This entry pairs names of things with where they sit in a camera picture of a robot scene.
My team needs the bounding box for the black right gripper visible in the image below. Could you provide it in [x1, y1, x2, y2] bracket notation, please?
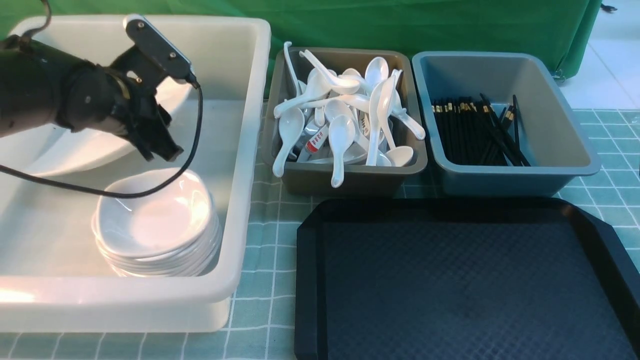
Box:
[55, 63, 184, 162]

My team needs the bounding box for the large white square plate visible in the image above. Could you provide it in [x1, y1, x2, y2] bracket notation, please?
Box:
[0, 77, 193, 177]

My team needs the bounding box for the white ceramic soup spoon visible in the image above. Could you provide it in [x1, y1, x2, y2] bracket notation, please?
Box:
[376, 69, 415, 168]

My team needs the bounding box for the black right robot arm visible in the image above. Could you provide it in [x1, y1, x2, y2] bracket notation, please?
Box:
[0, 35, 184, 162]

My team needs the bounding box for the stack of white bowls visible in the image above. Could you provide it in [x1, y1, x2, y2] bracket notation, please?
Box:
[91, 170, 223, 278]

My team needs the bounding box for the white spoon left leaning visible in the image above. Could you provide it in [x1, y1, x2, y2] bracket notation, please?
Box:
[272, 107, 306, 178]

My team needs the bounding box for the white spoon with red label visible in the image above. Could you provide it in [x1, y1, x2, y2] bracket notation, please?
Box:
[295, 123, 329, 163]

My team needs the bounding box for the white spoon long diagonal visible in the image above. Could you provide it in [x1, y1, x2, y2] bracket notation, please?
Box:
[273, 74, 332, 119]

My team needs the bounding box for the large white plastic tub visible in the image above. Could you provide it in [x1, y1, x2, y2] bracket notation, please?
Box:
[0, 14, 271, 333]

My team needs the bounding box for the white spoon hanging front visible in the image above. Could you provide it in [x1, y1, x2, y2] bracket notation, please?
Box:
[328, 114, 355, 188]

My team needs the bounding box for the white spoon top crossing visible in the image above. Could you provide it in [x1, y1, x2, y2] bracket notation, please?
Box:
[299, 49, 361, 95]

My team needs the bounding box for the green checked tablecloth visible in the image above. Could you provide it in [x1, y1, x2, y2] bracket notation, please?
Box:
[1, 109, 639, 360]

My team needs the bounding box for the white spoon centre upright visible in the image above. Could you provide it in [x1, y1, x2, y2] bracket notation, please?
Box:
[365, 81, 384, 166]

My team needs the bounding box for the white spoon upright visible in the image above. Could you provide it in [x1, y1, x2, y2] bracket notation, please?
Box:
[365, 81, 384, 166]
[364, 56, 390, 94]

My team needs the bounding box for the white spoon back upright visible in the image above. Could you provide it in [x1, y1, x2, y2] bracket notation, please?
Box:
[364, 56, 390, 94]

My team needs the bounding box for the bundle of black chopsticks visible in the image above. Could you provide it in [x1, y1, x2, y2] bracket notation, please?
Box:
[431, 95, 524, 167]

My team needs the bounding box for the grey-blue plastic chopstick bin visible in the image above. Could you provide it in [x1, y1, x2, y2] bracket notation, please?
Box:
[412, 51, 601, 198]

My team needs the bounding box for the black plastic serving tray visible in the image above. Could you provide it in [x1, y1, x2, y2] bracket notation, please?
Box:
[294, 198, 640, 360]

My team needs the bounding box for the green backdrop cloth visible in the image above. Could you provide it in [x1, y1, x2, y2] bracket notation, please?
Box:
[1, 0, 601, 78]

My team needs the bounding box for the black camera cable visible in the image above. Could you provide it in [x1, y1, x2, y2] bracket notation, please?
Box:
[0, 0, 204, 199]

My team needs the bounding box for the white spoon handle at rim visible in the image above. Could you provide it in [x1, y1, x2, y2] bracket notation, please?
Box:
[283, 41, 303, 97]

